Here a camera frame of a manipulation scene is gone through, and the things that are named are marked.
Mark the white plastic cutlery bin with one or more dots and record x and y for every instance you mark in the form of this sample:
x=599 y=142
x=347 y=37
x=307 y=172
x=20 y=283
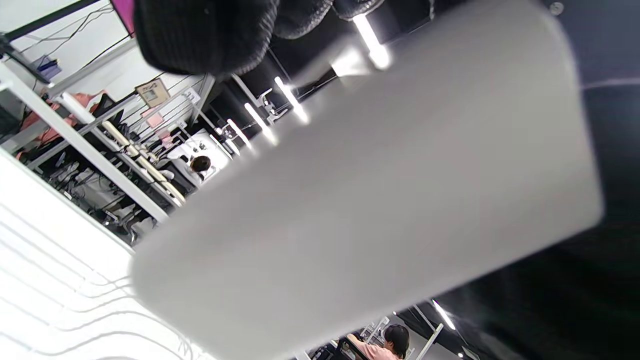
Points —
x=380 y=200

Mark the framed wall sign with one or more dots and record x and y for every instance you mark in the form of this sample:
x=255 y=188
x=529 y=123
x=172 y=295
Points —
x=152 y=92

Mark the white desk with frame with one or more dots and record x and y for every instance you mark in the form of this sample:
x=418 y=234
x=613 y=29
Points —
x=85 y=145

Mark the person's left hand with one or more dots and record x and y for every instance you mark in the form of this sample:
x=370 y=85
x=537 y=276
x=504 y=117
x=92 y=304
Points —
x=200 y=35

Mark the magenta display screen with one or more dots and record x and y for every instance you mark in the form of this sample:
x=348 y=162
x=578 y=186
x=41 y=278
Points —
x=125 y=12

